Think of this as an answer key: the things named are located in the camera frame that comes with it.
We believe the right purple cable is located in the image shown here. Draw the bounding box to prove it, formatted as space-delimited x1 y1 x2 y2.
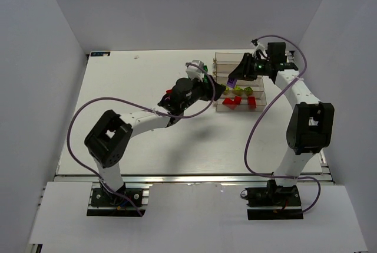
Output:
243 34 322 213

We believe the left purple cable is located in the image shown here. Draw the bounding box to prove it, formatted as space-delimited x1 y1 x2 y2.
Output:
67 63 217 217

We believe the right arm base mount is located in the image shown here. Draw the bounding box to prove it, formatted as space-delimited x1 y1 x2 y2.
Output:
240 186 303 221

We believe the red curved lego piece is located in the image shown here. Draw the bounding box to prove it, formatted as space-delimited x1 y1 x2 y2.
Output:
222 98 234 105

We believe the wrist white camera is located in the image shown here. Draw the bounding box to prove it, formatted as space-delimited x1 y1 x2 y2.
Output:
186 60 204 82
251 38 266 59

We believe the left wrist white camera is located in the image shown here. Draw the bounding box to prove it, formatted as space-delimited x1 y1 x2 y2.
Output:
186 60 204 82

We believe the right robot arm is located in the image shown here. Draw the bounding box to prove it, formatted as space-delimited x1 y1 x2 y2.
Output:
228 40 335 188

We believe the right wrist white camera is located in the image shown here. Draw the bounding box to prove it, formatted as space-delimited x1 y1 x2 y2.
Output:
251 38 266 59

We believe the red small lego brick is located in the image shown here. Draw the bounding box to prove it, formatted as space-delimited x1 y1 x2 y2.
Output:
233 96 242 105

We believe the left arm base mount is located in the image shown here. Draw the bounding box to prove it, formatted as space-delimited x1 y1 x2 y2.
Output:
87 185 148 218

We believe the clear compartment organizer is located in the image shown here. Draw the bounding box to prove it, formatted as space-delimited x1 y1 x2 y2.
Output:
213 52 267 112

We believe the purple curved lego piece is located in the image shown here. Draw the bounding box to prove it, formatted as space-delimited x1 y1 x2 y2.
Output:
226 78 237 88

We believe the purple cable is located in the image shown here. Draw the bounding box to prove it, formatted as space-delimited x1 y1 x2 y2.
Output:
67 63 217 217
243 34 322 213

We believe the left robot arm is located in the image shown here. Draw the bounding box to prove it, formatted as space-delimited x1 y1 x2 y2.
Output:
84 77 226 199

